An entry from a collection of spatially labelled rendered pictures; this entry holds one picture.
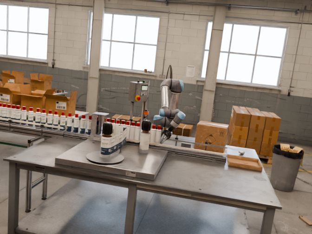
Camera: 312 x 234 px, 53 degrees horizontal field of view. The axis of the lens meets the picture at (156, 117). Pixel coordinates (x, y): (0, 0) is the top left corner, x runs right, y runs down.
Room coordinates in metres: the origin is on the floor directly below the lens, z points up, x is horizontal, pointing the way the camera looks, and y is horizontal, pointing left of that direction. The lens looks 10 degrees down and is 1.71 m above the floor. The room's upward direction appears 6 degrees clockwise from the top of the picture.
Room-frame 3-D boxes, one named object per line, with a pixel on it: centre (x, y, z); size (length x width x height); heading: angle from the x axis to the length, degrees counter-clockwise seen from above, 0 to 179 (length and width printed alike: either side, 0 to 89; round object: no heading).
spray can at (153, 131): (2.98, 0.01, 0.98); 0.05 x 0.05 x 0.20
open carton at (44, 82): (6.71, 2.58, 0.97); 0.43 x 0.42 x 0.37; 166
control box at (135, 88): (3.10, 0.20, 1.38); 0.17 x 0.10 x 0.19; 135
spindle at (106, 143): (2.44, 0.38, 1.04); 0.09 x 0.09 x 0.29
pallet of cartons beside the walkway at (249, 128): (6.33, -2.00, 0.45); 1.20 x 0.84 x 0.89; 171
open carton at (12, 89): (4.55, 2.24, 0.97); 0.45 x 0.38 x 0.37; 173
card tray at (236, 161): (2.84, -0.88, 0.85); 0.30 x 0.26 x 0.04; 80
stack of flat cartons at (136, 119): (7.17, 0.69, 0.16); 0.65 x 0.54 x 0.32; 84
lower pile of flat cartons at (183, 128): (7.45, -0.57, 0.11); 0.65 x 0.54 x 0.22; 77
